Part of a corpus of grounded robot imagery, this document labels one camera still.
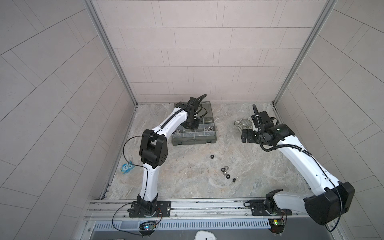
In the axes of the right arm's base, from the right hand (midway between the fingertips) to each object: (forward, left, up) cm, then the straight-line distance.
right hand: (247, 137), depth 78 cm
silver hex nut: (-9, +11, -17) cm, 22 cm away
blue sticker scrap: (-6, +67, -13) cm, 68 cm away
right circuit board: (-37, -8, -18) cm, 42 cm away
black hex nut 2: (-10, +13, -17) cm, 24 cm away
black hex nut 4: (-16, +8, -17) cm, 25 cm away
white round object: (-38, +26, -15) cm, 48 cm away
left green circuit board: (-34, +51, -13) cm, 63 cm away
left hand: (+14, +26, -6) cm, 30 cm away
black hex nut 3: (-14, +11, -16) cm, 24 cm away
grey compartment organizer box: (+13, +21, -14) cm, 28 cm away
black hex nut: (-2, +18, -16) cm, 25 cm away
